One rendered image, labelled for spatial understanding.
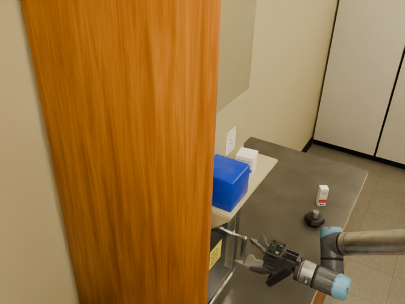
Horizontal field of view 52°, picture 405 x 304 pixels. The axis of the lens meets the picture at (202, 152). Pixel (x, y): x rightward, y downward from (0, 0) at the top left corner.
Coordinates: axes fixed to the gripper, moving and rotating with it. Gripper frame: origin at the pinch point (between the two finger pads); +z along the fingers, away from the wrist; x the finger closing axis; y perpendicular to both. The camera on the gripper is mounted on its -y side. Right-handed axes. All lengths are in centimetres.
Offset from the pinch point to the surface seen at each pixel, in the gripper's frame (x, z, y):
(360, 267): -138, -34, -114
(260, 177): 6.3, -5.2, 36.7
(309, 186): -79, -1, -20
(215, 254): 12.7, 4.4, 7.3
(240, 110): -1, 5, 52
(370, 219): -195, -30, -115
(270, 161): -2.5, -4.5, 36.7
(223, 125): 10, 5, 52
